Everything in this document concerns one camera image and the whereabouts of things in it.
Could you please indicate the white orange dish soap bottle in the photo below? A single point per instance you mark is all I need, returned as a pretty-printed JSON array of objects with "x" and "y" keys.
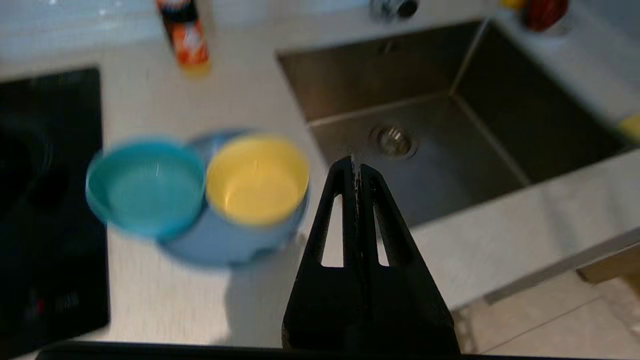
[{"x": 187, "y": 35}]

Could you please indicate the yellow sponge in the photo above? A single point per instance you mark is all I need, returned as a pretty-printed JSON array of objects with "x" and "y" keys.
[{"x": 631, "y": 127}]

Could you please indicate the black induction cooktop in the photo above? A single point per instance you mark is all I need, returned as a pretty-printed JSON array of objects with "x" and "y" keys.
[{"x": 50, "y": 250}]

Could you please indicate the round metal sink drain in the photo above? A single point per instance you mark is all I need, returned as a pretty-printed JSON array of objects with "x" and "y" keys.
[{"x": 394, "y": 141}]

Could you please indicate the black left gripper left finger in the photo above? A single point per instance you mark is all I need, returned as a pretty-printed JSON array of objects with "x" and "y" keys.
[{"x": 320, "y": 300}]

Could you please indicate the stainless steel sink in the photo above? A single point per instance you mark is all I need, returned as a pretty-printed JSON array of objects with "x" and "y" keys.
[{"x": 450, "y": 100}]

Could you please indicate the wooden cabinet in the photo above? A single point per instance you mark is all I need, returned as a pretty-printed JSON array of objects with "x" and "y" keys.
[{"x": 610, "y": 265}]

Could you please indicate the teal plastic bowl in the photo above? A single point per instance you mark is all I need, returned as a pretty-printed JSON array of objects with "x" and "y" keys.
[{"x": 145, "y": 190}]

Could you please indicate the dark red apple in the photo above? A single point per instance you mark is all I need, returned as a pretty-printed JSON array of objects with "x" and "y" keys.
[{"x": 545, "y": 12}]

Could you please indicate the chrome faucet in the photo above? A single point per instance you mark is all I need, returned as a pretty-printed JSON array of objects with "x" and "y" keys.
[{"x": 392, "y": 7}]

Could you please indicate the yellow plastic bowl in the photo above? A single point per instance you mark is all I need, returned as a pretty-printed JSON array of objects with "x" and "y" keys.
[{"x": 257, "y": 180}]

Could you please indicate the blue-grey plate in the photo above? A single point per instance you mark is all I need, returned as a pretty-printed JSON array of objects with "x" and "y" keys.
[{"x": 225, "y": 245}]

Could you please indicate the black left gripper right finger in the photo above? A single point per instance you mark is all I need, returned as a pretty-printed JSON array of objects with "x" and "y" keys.
[{"x": 405, "y": 300}]

